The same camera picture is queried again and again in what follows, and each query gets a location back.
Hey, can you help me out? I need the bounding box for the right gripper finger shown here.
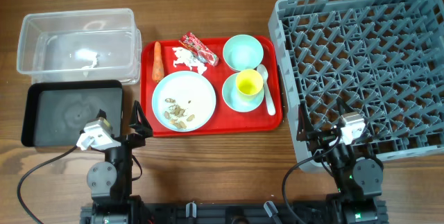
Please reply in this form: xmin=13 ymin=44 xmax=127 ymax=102
xmin=297 ymin=111 xmax=309 ymax=141
xmin=336 ymin=98 xmax=351 ymax=116

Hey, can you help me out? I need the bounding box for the yellow cup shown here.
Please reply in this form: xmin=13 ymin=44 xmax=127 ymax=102
xmin=235 ymin=69 xmax=264 ymax=101

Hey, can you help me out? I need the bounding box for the white plastic spoon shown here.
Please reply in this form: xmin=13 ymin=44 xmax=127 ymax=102
xmin=257 ymin=64 xmax=276 ymax=116

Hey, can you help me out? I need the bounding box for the white tissue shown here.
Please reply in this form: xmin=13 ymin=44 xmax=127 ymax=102
xmin=173 ymin=47 xmax=207 ymax=75

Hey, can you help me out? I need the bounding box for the light blue small bowl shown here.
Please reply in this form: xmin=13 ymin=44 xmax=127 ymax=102
xmin=222 ymin=74 xmax=264 ymax=112

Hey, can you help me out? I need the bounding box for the red snack wrapper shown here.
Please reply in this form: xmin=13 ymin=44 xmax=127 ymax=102
xmin=179 ymin=32 xmax=219 ymax=67

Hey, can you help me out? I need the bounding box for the mint green bowl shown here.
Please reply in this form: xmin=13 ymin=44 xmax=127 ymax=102
xmin=223 ymin=35 xmax=264 ymax=72

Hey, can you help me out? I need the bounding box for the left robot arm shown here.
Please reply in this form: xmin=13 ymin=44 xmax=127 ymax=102
xmin=80 ymin=101 xmax=154 ymax=224

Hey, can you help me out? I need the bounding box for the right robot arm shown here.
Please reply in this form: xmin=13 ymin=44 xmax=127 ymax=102
xmin=298 ymin=98 xmax=384 ymax=223

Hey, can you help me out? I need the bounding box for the grey dishwasher rack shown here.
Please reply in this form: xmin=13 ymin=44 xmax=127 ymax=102
xmin=268 ymin=0 xmax=443 ymax=161

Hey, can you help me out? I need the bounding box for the peanut shells pile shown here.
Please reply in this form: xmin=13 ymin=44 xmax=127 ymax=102
xmin=163 ymin=98 xmax=196 ymax=130

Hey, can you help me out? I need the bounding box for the black plastic tray bin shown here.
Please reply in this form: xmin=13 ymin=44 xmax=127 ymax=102
xmin=21 ymin=80 xmax=123 ymax=147

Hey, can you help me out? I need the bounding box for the orange carrot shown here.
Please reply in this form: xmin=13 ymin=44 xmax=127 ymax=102
xmin=152 ymin=42 xmax=164 ymax=83

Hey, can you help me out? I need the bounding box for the light blue plate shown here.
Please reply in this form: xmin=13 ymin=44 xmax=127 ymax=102
xmin=151 ymin=71 xmax=216 ymax=132

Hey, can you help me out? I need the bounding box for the white scrap in bin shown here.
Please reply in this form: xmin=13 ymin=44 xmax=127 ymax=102
xmin=82 ymin=53 xmax=99 ymax=69

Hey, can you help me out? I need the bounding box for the clear plastic bin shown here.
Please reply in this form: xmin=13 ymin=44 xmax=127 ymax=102
xmin=17 ymin=8 xmax=142 ymax=85

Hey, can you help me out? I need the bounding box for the red serving tray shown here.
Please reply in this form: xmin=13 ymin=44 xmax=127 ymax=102
xmin=140 ymin=35 xmax=282 ymax=137

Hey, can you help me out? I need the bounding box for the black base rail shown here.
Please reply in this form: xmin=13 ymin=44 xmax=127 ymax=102
xmin=79 ymin=201 xmax=388 ymax=224

